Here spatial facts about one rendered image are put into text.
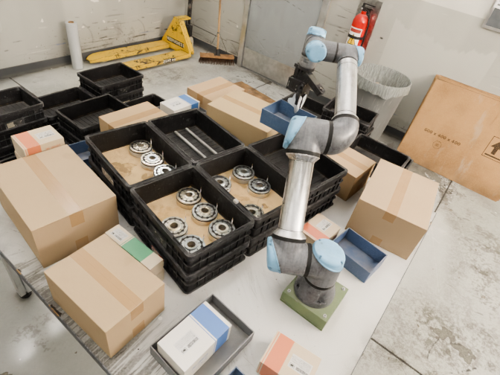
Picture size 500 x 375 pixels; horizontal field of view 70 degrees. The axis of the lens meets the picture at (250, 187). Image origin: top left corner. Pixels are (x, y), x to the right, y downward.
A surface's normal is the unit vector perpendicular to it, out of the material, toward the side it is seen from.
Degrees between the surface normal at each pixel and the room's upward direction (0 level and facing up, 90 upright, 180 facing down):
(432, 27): 90
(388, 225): 90
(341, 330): 0
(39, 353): 0
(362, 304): 0
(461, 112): 80
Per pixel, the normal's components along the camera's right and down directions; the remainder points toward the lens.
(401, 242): -0.50, 0.50
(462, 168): -0.54, 0.20
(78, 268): 0.16, -0.75
